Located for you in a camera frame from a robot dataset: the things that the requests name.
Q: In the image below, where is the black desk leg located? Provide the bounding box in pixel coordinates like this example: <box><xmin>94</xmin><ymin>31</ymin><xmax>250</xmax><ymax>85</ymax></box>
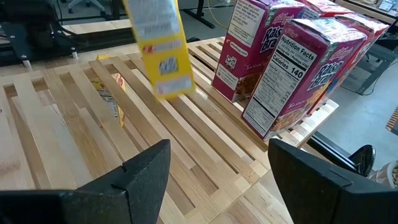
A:
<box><xmin>182</xmin><ymin>0</ymin><xmax>216</xmax><ymax>29</ymax></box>

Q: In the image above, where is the black desk frame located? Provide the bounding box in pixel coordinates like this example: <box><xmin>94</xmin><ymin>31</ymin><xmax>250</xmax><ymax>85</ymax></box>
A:
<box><xmin>356</xmin><ymin>29</ymin><xmax>398</xmax><ymax>96</ymax></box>

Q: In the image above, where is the light wooden slatted shelf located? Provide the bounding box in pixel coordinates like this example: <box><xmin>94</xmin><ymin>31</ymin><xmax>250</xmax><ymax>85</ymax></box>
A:
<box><xmin>0</xmin><ymin>36</ymin><xmax>340</xmax><ymax>224</ymax></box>

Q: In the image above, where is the red cereal box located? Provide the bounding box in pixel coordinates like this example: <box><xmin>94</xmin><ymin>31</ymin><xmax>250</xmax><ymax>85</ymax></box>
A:
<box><xmin>307</xmin><ymin>12</ymin><xmax>391</xmax><ymax>116</ymax></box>
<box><xmin>297</xmin><ymin>0</ymin><xmax>354</xmax><ymax>19</ymax></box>

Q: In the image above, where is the yellow cable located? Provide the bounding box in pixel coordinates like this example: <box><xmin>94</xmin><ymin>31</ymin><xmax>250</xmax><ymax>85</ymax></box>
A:
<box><xmin>206</xmin><ymin>0</ymin><xmax>238</xmax><ymax>30</ymax></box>

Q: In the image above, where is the orange black striped mat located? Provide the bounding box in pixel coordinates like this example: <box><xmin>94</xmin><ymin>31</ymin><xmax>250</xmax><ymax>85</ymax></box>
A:
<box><xmin>384</xmin><ymin>106</ymin><xmax>398</xmax><ymax>137</ymax></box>

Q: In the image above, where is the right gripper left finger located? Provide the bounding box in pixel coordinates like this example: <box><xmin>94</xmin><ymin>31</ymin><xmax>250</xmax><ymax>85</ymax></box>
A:
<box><xmin>0</xmin><ymin>139</ymin><xmax>171</xmax><ymax>224</ymax></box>

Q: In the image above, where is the purple Raisin Bran cereal box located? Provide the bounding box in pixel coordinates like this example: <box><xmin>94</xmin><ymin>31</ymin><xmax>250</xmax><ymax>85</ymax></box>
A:
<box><xmin>211</xmin><ymin>0</ymin><xmax>307</xmax><ymax>104</ymax></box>
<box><xmin>241</xmin><ymin>17</ymin><xmax>368</xmax><ymax>141</ymax></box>

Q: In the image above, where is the office chair base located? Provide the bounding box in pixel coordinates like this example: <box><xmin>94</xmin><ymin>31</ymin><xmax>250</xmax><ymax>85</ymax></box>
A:
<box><xmin>67</xmin><ymin>0</ymin><xmax>106</xmax><ymax>14</ymax></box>

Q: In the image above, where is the small desk device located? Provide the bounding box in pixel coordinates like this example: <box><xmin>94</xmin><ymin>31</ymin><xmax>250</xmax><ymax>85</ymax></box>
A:
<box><xmin>374</xmin><ymin>0</ymin><xmax>397</xmax><ymax>12</ymax></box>

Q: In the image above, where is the wooden desk top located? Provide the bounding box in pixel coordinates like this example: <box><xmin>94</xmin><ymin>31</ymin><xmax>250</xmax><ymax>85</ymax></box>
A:
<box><xmin>334</xmin><ymin>0</ymin><xmax>398</xmax><ymax>26</ymax></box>

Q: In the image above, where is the succulent in patterned white pot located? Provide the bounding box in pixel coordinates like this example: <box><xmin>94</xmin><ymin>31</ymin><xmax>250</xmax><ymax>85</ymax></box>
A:
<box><xmin>369</xmin><ymin>160</ymin><xmax>398</xmax><ymax>190</ymax></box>

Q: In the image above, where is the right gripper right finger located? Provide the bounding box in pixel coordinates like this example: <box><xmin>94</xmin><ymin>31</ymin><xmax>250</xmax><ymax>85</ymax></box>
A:
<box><xmin>267</xmin><ymin>138</ymin><xmax>398</xmax><ymax>224</ymax></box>

